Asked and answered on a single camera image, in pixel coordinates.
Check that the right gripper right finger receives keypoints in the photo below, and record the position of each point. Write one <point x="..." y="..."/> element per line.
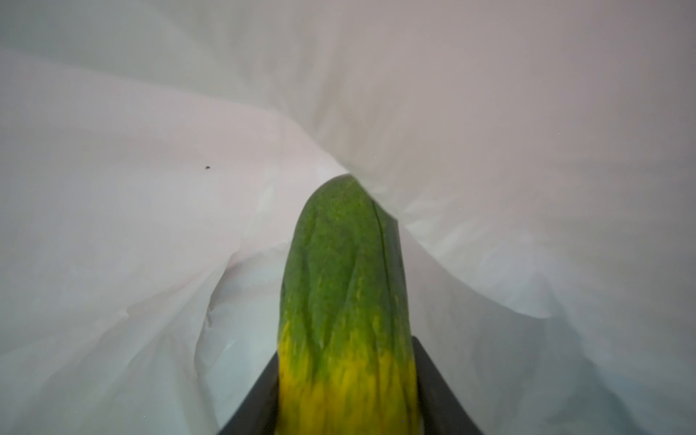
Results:
<point x="442" y="413"/>

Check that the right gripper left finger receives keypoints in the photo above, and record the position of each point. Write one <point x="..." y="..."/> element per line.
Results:
<point x="257" y="414"/>

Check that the green yellow cucumber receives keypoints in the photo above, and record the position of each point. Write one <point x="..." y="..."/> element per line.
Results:
<point x="346" y="359"/>

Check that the white plastic bag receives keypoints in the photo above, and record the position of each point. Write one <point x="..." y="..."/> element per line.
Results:
<point x="540" y="156"/>

